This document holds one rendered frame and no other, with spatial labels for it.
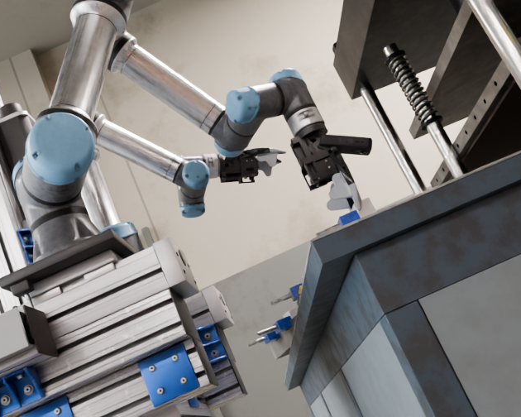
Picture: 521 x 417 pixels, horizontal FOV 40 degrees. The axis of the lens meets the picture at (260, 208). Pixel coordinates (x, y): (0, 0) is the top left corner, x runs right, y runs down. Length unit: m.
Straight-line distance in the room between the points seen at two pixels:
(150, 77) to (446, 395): 1.01
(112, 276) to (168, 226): 3.20
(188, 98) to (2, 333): 0.69
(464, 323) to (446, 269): 0.07
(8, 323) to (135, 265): 0.24
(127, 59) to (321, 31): 3.33
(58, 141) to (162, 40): 3.75
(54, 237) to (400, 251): 0.68
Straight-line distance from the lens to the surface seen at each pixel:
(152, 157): 2.05
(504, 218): 1.05
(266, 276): 4.36
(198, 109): 1.66
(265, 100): 1.57
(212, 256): 4.44
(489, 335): 1.01
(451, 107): 3.04
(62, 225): 1.42
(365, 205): 1.53
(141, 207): 4.62
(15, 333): 1.27
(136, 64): 1.69
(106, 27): 1.55
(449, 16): 3.09
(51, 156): 1.32
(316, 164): 1.54
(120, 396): 1.37
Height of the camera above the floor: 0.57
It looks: 17 degrees up
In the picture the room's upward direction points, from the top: 25 degrees counter-clockwise
